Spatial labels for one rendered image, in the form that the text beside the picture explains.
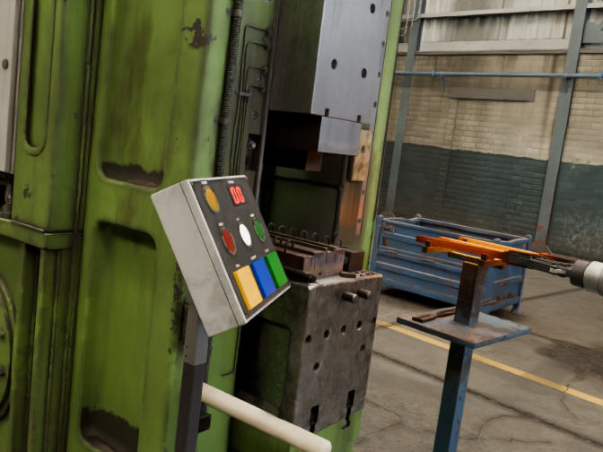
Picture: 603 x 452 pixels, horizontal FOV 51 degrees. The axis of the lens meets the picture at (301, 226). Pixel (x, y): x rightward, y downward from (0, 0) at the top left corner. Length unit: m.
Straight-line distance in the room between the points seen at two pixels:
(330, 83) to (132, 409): 1.07
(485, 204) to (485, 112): 1.40
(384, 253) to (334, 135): 4.09
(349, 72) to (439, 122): 8.82
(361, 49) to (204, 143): 0.54
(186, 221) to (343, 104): 0.77
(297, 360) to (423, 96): 9.29
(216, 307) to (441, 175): 9.42
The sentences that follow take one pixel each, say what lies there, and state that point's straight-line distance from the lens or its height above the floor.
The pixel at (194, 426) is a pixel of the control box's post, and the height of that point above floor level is 0.66.
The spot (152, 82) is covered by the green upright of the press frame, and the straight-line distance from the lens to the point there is 1.81.
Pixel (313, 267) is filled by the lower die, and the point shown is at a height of 0.95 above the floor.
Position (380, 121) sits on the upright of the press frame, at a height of 1.39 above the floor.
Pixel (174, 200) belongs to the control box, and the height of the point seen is 1.16.
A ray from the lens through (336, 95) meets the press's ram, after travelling 1.77.
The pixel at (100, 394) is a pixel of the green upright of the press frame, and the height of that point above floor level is 0.47.
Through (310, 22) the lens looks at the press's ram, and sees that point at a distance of 1.73.
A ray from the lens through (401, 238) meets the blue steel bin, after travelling 5.72.
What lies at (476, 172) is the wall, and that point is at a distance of 10.20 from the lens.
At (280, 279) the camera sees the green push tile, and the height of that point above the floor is 0.99.
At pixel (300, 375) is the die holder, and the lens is 1.77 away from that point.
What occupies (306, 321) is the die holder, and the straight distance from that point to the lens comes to 1.73.
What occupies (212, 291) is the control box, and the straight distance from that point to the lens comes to 1.16.
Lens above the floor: 1.29
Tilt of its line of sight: 8 degrees down
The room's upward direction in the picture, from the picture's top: 7 degrees clockwise
